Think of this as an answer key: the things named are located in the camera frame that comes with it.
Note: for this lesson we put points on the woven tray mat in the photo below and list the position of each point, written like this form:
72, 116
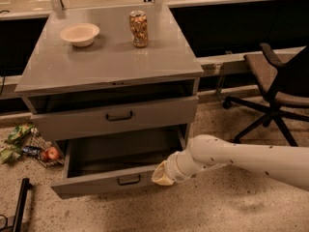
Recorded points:
35, 140

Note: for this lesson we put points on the red apple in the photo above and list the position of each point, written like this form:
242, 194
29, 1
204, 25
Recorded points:
50, 154

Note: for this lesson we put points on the green chip bag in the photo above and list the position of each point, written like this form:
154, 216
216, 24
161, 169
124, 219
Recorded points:
19, 133

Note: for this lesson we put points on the black office chair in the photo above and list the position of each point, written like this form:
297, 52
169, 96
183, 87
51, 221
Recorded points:
283, 81

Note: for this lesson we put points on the crumpled gold soda can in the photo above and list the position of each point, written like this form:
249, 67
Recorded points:
138, 25

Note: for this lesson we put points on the green snack bag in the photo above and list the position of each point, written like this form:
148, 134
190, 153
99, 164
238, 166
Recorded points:
10, 154

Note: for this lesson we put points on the grey drawer cabinet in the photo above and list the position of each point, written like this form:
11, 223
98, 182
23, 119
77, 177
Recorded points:
60, 77

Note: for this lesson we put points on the grey top drawer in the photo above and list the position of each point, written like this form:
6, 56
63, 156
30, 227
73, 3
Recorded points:
116, 118

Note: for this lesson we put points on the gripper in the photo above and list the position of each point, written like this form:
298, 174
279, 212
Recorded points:
173, 168

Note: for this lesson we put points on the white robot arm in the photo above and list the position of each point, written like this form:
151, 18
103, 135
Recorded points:
286, 164

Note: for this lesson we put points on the grey drawer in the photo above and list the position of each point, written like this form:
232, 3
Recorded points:
118, 161
116, 118

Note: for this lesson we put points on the black metal stand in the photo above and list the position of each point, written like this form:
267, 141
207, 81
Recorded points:
14, 223

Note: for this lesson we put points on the white bowl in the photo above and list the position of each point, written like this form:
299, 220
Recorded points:
80, 34

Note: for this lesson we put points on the blue snack wrapper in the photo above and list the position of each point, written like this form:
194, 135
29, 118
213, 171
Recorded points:
31, 151

